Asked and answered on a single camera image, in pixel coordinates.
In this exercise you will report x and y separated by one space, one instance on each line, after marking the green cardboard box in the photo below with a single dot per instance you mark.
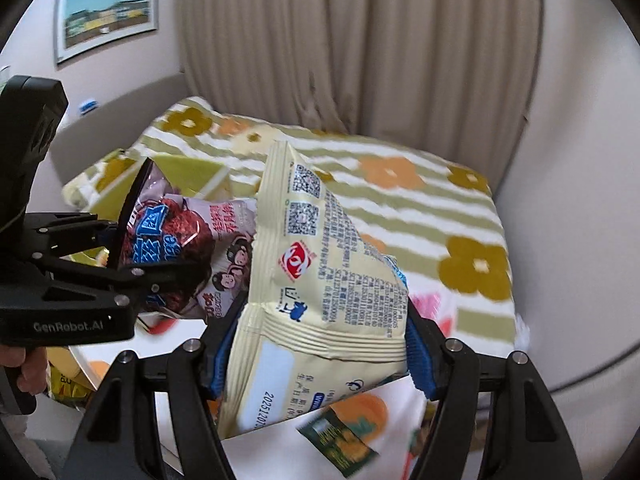
195 175

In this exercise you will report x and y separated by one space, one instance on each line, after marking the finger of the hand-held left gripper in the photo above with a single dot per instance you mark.
150 280
65 232

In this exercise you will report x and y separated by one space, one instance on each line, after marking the cream snack packet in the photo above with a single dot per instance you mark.
310 285

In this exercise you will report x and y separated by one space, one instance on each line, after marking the white table with orange prints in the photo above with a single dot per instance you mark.
280 455

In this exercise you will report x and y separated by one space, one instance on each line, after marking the person's left hand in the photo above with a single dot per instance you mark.
27 365

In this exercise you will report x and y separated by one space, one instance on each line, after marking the grey bed headboard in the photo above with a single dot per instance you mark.
110 130

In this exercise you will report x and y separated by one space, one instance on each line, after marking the framed wall picture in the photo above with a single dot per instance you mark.
105 15

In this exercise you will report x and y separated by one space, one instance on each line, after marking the beige curtain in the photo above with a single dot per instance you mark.
350 50

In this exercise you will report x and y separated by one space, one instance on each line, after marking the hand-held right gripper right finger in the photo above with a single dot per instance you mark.
422 365

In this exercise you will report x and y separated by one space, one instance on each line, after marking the floral striped blanket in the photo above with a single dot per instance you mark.
425 210

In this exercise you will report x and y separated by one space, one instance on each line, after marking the small blue white object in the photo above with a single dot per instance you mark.
89 106

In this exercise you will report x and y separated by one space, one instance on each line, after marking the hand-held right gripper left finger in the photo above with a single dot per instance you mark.
217 365

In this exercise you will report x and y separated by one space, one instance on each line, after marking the pink and red snack bag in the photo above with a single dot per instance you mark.
170 230

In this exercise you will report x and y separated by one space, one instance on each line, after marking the dark green snack packet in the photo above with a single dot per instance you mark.
340 440

